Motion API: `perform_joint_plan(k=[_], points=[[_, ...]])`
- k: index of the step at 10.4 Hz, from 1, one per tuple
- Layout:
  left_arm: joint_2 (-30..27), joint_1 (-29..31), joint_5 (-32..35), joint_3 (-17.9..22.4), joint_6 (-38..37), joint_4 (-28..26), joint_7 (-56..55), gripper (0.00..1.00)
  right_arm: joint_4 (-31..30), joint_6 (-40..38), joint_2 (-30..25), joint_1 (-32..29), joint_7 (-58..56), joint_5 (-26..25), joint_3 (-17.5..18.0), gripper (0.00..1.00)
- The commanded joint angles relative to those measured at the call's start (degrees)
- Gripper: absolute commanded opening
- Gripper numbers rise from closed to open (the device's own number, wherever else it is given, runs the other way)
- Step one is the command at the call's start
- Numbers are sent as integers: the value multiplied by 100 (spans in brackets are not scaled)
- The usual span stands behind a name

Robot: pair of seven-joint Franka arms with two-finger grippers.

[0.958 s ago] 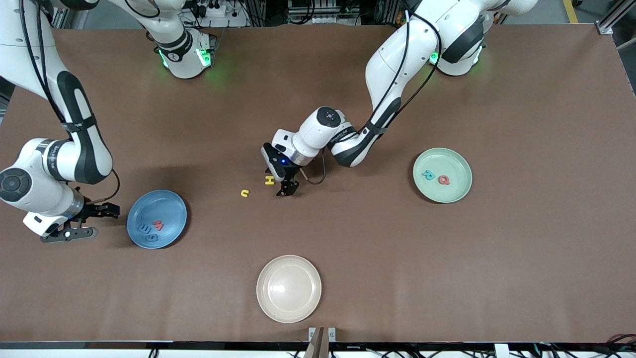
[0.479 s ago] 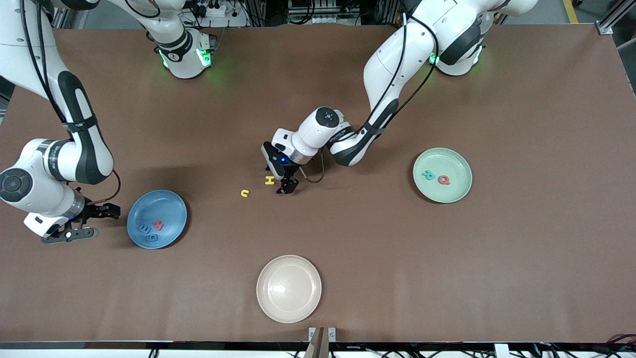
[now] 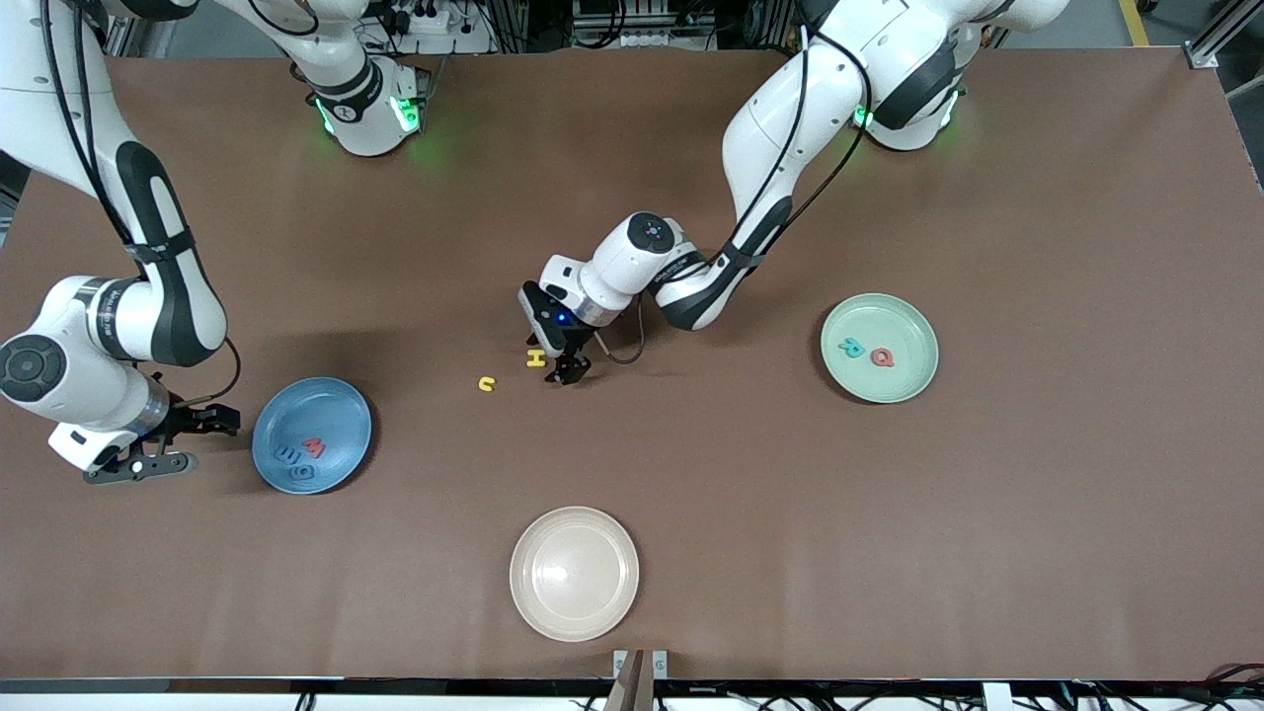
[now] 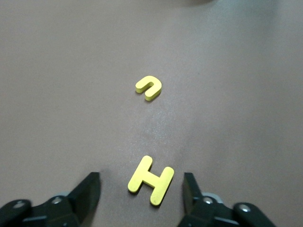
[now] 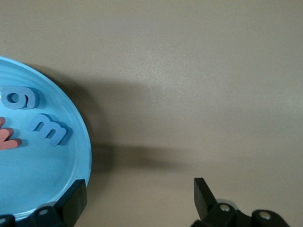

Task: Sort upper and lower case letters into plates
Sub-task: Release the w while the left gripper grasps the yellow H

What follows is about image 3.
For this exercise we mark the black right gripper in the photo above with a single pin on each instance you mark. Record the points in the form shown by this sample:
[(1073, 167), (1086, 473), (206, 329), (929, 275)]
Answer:
[(188, 419)]

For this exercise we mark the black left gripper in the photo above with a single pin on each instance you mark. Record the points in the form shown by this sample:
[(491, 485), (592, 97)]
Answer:
[(576, 350)]

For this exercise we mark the yellow foam capital H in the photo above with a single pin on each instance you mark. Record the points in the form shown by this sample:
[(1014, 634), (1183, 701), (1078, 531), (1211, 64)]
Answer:
[(536, 357)]

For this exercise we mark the blue foam letter m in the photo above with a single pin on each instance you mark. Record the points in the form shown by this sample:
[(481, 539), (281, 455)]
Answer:
[(289, 455)]

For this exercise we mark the blue foam letter g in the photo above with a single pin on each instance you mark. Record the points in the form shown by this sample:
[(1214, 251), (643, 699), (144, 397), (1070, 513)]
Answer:
[(302, 472)]

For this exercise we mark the red foam letter w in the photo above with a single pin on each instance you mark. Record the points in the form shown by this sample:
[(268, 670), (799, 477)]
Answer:
[(314, 449)]

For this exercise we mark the teal foam capital R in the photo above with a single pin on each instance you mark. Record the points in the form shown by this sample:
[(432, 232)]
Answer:
[(847, 347)]

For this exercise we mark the red foam capital Q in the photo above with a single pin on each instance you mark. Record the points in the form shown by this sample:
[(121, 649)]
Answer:
[(877, 357)]

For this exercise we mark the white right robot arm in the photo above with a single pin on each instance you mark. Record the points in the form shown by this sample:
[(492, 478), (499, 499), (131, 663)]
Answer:
[(158, 296)]

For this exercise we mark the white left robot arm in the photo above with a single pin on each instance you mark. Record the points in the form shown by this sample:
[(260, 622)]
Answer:
[(780, 128)]

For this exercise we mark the blue plate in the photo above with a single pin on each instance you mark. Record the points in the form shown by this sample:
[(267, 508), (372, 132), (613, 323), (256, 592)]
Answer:
[(336, 415)]

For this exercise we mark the beige plate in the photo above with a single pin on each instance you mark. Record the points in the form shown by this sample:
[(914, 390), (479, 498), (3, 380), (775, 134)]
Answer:
[(574, 574)]

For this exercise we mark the green plate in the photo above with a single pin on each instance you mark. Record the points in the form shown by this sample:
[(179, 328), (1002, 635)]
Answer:
[(904, 380)]

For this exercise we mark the background equipment rack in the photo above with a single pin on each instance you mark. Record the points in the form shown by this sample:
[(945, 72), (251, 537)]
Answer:
[(642, 25)]

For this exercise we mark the white power strip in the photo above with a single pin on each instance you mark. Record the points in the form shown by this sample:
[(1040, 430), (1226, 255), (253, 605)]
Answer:
[(444, 20)]

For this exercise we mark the metal table edge bracket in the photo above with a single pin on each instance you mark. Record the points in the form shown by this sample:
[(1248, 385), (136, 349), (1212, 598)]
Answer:
[(657, 664)]

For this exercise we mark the aluminium frame post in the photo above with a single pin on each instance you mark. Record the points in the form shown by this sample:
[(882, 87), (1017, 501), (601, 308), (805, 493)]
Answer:
[(1210, 49)]

